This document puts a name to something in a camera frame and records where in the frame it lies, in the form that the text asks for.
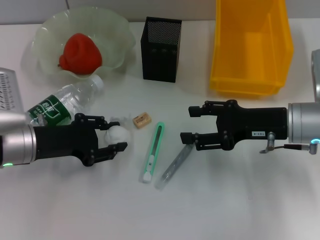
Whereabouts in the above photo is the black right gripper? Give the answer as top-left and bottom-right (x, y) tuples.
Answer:
(180, 99), (289, 152)

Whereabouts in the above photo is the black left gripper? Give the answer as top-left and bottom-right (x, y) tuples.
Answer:
(33, 112), (129, 168)

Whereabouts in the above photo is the white paper ball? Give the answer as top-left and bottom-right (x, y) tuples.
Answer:
(104, 115), (133, 147)

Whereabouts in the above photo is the clear water bottle green label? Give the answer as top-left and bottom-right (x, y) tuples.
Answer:
(24, 74), (105, 127)

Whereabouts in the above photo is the red-orange fruit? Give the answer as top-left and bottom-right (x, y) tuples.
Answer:
(57, 33), (103, 76)

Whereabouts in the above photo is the tan eraser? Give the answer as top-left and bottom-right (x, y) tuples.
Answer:
(131, 112), (153, 130)

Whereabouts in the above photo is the green utility knife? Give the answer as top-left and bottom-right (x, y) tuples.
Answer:
(138, 121), (166, 184)

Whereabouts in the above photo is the grey marker pen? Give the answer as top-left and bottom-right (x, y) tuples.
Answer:
(154, 143), (195, 190)

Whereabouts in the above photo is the black mesh pen holder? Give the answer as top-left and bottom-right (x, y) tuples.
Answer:
(139, 16), (183, 83)

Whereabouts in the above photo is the pale green glass fruit plate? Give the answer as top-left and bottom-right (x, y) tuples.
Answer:
(29, 6), (137, 82)

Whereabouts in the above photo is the yellow plastic bin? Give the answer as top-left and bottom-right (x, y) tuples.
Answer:
(209, 0), (295, 97)

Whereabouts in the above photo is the right gripper silver connector cable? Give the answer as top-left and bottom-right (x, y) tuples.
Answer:
(259, 131), (317, 155)

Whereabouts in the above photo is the silver left wrist depth camera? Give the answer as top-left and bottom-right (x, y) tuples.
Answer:
(0, 66), (25, 113)

